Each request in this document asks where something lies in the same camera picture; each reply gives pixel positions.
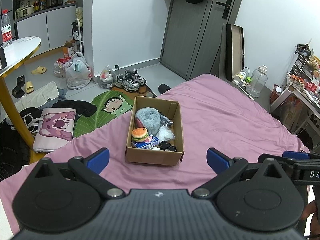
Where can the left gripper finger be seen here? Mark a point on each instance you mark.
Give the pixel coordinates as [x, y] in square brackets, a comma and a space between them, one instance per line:
[275, 158]

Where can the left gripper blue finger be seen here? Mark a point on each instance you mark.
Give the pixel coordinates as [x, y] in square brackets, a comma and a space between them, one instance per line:
[296, 155]

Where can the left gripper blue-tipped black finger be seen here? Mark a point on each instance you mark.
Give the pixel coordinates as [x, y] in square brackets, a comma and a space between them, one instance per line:
[79, 178]
[227, 174]

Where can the plush hamburger toy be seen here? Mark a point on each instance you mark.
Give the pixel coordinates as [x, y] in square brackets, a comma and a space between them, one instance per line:
[139, 134]

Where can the black and white soft item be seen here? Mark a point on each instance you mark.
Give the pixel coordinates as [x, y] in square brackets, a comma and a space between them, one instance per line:
[166, 146]

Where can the blue tissue pack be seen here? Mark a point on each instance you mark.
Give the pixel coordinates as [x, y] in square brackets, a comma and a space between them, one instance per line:
[148, 143]

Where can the clear bubble wrap bag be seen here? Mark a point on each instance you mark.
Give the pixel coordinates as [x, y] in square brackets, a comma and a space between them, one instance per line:
[165, 134]

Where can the fluffy blue plush item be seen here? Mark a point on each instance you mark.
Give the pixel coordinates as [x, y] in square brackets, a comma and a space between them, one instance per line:
[148, 118]

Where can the blue knitted cloth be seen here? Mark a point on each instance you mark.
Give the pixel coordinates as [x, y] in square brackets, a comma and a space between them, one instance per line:
[164, 121]

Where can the white side shelf with clutter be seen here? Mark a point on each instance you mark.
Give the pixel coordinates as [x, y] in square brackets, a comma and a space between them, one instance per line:
[296, 101]

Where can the pink bear laptop bag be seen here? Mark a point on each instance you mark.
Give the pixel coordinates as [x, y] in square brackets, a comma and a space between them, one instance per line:
[54, 130]

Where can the pink bed sheet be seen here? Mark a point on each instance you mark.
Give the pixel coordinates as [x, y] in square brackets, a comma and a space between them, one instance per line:
[214, 114]

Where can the black clothing on floor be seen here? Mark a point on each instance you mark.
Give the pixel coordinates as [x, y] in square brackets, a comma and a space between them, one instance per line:
[82, 107]

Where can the green leaf cartoon rug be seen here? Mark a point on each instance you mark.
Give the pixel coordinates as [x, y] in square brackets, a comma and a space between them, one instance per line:
[110, 104]

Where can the clear plastic water jug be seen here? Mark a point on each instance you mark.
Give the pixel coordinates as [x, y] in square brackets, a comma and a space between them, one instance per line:
[257, 81]

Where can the white towel on floor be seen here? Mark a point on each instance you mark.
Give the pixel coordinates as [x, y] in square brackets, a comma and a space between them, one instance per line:
[39, 97]

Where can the small clear trash bag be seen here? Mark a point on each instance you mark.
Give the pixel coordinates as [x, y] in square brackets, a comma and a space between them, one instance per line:
[107, 78]

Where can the large white plastic bag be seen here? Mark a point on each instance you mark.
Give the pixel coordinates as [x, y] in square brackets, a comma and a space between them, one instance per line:
[78, 72]

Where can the grey sneaker right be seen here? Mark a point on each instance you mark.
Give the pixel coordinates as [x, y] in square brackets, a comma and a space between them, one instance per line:
[133, 74]

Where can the yellow slipper near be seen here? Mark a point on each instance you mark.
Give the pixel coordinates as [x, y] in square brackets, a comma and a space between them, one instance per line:
[29, 88]

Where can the yellow slipper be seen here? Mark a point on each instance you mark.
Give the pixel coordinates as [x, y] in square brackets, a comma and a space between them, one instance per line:
[39, 70]
[29, 88]

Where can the black slipper pair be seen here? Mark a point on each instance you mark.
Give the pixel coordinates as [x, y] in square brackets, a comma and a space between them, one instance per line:
[17, 91]

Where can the black shoe by bed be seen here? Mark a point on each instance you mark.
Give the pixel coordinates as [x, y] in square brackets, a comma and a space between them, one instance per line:
[163, 88]

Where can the yellow slipper far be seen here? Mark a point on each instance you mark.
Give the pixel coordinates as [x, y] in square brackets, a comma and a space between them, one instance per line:
[39, 70]

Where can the grey door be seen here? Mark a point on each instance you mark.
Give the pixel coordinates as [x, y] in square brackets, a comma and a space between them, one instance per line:
[192, 38]

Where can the white round table gold edge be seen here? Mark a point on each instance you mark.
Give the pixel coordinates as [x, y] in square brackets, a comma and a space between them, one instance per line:
[16, 55]

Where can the white cabinet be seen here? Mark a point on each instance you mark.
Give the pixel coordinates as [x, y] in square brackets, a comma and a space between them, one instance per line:
[52, 26]

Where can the red label water bottle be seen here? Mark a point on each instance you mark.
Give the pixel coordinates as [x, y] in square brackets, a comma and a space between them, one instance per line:
[6, 28]

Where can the black drawstring bag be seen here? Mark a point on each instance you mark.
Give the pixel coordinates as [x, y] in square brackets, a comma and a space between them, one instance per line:
[33, 119]

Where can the folded board against wall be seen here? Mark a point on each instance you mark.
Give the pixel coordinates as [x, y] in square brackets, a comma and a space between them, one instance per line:
[234, 51]

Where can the black door handle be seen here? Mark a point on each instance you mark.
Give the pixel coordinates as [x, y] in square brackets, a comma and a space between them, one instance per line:
[227, 7]

